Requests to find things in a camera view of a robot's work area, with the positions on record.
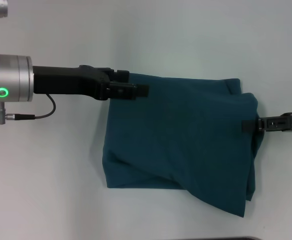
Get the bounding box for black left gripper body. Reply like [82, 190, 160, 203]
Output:
[32, 64, 114, 102]

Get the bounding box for left arm cable with connectors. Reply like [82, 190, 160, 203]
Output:
[0, 93, 57, 125]

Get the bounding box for teal T-shirt with FREE print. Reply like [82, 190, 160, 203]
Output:
[102, 71, 263, 219]

